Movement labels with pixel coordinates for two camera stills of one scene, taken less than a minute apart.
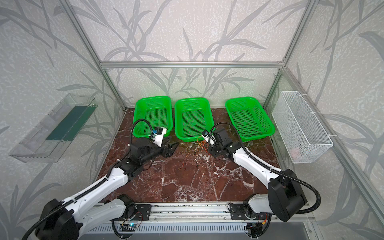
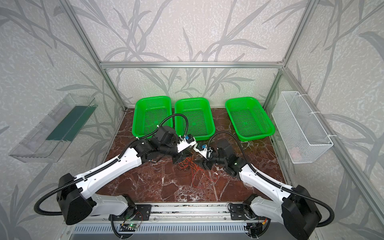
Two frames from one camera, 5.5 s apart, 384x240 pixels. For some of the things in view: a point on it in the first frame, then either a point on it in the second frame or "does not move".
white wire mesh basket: x=302 y=135 does not move
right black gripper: x=212 y=148 to x=208 y=161
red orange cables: x=202 y=144 to x=187 y=164
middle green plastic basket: x=192 y=116 does not move
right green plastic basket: x=248 y=118 does not move
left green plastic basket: x=156 y=109 does not move
